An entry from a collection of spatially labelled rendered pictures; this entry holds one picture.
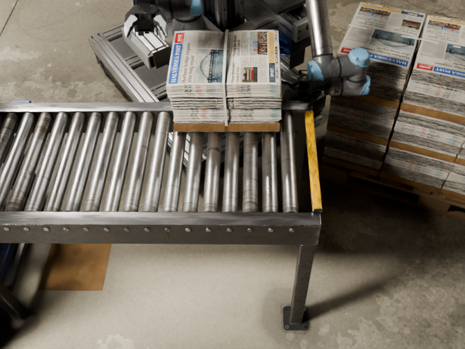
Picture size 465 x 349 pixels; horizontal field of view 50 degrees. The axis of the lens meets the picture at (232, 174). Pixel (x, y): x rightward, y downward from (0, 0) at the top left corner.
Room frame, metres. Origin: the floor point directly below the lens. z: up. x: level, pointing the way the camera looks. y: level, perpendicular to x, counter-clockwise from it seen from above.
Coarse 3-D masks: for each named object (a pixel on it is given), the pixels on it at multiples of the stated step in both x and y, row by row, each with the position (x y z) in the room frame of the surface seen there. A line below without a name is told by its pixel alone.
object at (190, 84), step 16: (176, 32) 1.50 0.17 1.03; (192, 32) 1.49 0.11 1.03; (208, 32) 1.49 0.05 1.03; (176, 48) 1.41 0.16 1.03; (192, 48) 1.40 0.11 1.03; (208, 48) 1.40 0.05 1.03; (176, 64) 1.33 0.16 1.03; (192, 64) 1.32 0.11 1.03; (208, 64) 1.32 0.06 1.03; (176, 80) 1.25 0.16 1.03; (192, 80) 1.24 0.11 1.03; (208, 80) 1.24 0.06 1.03; (176, 96) 1.22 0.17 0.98; (192, 96) 1.22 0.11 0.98; (208, 96) 1.22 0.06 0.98; (176, 112) 1.23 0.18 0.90; (192, 112) 1.23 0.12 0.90; (208, 112) 1.22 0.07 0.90
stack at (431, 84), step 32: (352, 32) 1.71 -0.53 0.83; (384, 32) 1.69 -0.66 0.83; (416, 32) 1.68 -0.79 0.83; (448, 32) 1.67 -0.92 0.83; (384, 64) 1.50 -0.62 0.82; (416, 64) 1.48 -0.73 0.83; (448, 64) 1.47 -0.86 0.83; (384, 96) 1.50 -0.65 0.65; (416, 96) 1.44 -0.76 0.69; (448, 96) 1.40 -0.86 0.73; (352, 128) 1.53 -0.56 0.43; (384, 128) 1.48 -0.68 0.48; (416, 128) 1.42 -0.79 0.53; (448, 128) 1.37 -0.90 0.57; (352, 160) 1.53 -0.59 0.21; (384, 160) 1.48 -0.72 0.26; (416, 160) 1.40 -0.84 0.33; (384, 192) 1.45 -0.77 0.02; (416, 192) 1.38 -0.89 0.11
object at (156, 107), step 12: (0, 108) 1.42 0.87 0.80; (12, 108) 1.41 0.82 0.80; (24, 108) 1.41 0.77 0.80; (36, 108) 1.41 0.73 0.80; (48, 108) 1.40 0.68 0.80; (60, 108) 1.40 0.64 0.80; (72, 108) 1.39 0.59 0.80; (84, 108) 1.39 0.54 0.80; (96, 108) 1.38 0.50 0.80; (108, 108) 1.38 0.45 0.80; (120, 108) 1.38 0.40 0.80; (132, 108) 1.37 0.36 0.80; (144, 108) 1.37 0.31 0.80; (156, 108) 1.36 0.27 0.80; (168, 108) 1.36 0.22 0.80; (288, 108) 1.32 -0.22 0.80; (300, 108) 1.31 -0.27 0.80; (36, 120) 1.39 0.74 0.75; (120, 120) 1.36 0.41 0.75; (156, 120) 1.35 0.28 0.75; (300, 120) 1.31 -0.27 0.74; (48, 132) 1.39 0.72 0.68; (84, 132) 1.37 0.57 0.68
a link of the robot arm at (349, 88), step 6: (342, 78) 1.42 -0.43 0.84; (366, 78) 1.41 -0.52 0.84; (342, 84) 1.39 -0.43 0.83; (348, 84) 1.39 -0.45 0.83; (354, 84) 1.38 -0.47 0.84; (360, 84) 1.38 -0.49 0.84; (366, 84) 1.39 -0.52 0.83; (342, 90) 1.38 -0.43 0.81; (348, 90) 1.38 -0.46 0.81; (354, 90) 1.38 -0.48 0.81; (360, 90) 1.38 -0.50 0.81; (366, 90) 1.38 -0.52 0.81
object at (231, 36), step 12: (228, 36) 1.47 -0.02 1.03; (228, 48) 1.40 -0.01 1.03; (216, 60) 1.34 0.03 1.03; (228, 60) 1.33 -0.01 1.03; (216, 72) 1.28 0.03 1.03; (228, 72) 1.27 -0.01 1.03; (216, 84) 1.22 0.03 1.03; (228, 84) 1.21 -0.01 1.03; (216, 96) 1.21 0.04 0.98; (228, 96) 1.21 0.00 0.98; (228, 108) 1.22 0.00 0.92; (228, 120) 1.22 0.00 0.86
